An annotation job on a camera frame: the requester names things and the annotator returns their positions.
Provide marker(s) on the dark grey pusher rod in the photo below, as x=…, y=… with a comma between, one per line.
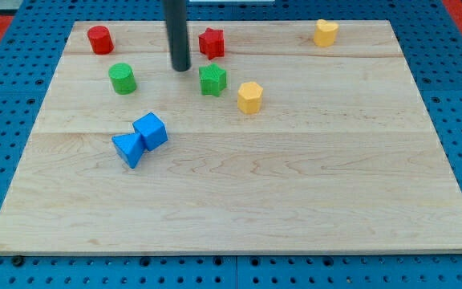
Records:
x=175, y=16

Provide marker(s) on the yellow hexagon block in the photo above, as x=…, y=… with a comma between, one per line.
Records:
x=249, y=97

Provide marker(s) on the green cylinder block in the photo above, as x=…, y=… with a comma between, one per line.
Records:
x=122, y=78

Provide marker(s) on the blue triangle block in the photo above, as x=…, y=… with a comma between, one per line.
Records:
x=130, y=147

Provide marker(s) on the green star block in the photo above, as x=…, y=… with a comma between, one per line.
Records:
x=213, y=79

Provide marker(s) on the red star block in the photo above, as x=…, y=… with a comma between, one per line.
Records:
x=212, y=43

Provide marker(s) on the blue cube block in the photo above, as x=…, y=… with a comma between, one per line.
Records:
x=152, y=130

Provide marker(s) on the light wooden board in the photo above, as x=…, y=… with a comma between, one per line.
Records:
x=342, y=157

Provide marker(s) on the red cylinder block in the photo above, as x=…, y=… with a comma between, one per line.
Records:
x=100, y=40

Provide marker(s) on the yellow heart block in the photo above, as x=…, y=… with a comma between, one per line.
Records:
x=325, y=33

